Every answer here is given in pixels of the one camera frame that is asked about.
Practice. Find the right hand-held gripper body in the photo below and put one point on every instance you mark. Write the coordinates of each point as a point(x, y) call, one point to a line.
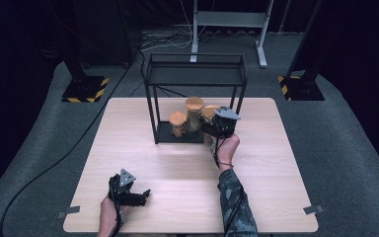
point(226, 123)

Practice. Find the grey metal stand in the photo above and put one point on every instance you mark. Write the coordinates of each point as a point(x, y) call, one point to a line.
point(232, 19)

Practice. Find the grey tape strip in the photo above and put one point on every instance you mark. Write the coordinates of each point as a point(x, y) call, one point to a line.
point(313, 209)
point(69, 211)

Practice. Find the black metal shelf rack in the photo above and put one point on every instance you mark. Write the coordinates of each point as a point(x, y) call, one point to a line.
point(194, 75)

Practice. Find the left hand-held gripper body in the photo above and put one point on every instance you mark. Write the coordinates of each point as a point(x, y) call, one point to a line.
point(125, 179)

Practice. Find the dark wheeled cabinet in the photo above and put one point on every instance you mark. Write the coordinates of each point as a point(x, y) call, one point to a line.
point(105, 29)

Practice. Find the glass jar with dried leaves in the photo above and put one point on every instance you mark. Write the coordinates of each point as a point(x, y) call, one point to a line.
point(194, 104)

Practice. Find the glass jar with brown contents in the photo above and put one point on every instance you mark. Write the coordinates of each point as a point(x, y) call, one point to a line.
point(209, 112)

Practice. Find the person's left hand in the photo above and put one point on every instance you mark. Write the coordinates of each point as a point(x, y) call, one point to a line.
point(107, 212)

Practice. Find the black stand striped base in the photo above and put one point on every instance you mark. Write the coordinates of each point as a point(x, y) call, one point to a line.
point(85, 89)
point(304, 87)

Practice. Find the person's right hand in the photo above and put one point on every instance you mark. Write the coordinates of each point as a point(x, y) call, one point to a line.
point(227, 149)

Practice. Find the small glass jar wooden lid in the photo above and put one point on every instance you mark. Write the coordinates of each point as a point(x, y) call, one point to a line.
point(178, 118)

